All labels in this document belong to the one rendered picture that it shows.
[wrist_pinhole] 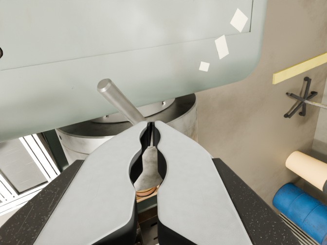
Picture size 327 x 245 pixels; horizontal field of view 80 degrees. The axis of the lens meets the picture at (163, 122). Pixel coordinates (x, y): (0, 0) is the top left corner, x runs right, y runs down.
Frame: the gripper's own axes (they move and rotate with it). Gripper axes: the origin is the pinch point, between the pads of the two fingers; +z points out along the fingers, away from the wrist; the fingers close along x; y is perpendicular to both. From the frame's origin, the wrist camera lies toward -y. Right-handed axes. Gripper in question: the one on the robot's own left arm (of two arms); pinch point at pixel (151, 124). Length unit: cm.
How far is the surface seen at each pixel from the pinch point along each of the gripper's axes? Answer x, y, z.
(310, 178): 208, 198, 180
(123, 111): -2.3, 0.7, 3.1
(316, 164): 217, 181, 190
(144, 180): -2.4, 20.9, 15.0
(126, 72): -3.7, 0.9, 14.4
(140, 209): -8, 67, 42
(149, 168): -1.4, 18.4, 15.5
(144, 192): -3.9, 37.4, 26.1
